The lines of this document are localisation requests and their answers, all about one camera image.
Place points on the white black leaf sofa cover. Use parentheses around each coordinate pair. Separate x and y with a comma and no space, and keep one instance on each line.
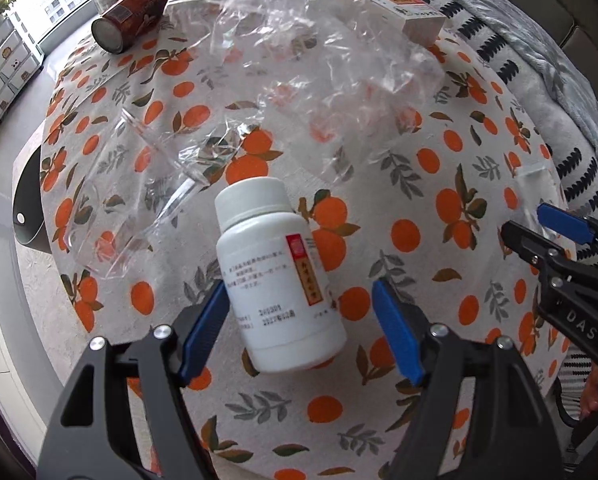
(494,42)

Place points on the white orange medicine box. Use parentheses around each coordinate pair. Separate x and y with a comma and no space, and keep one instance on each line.
(409,17)

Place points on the small clear plastic piece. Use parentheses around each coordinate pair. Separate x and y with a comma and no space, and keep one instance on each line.
(534,180)

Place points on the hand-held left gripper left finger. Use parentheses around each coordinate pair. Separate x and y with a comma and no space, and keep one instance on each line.
(205,334)

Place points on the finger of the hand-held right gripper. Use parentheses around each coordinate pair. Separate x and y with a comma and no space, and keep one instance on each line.
(529,242)
(564,222)

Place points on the crumpled clear plastic bag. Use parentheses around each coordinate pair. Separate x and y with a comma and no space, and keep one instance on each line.
(304,60)

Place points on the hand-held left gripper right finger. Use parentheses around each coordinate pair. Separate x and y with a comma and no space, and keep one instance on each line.
(394,330)

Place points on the black round stool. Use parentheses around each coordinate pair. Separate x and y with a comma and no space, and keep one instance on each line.
(26,200)

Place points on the person's right hand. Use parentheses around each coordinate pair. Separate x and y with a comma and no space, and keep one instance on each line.
(592,394)

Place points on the white pill bottle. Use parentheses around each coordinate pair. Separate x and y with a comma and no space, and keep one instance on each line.
(279,285)

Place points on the grey fleece blanket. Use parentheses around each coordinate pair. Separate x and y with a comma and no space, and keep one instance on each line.
(554,60)

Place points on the clear zip bag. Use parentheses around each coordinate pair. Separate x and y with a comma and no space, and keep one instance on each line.
(129,185)

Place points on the orange fruit print tablecloth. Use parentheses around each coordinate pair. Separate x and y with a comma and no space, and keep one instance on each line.
(419,125)

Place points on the white drawer cabinet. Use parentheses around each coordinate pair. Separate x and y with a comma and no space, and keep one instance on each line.
(4,65)

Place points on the red drink can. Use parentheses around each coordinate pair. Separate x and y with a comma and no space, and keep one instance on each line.
(129,15)

